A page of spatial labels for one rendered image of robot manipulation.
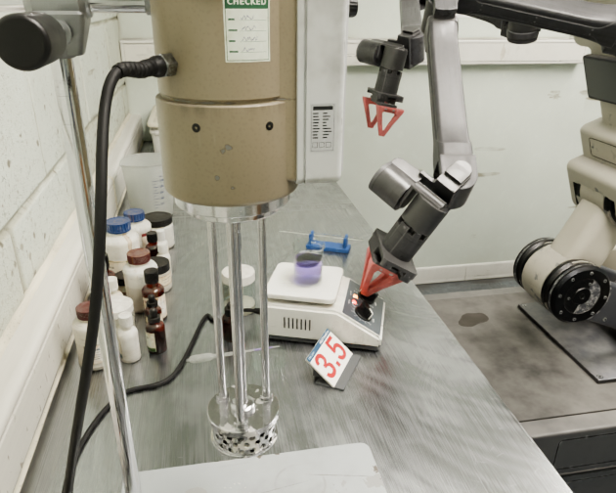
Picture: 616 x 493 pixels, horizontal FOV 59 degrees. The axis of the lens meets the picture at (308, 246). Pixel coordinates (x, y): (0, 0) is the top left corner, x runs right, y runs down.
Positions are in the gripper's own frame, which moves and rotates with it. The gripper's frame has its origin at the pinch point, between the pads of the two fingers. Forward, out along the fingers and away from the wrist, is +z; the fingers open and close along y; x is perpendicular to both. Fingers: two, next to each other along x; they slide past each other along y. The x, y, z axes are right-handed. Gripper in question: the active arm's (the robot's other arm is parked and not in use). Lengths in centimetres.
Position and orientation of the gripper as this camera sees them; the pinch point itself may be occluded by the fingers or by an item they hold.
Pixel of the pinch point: (366, 290)
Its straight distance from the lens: 95.7
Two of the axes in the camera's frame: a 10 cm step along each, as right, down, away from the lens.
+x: 8.6, 4.2, 2.8
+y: 0.3, 5.2, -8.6
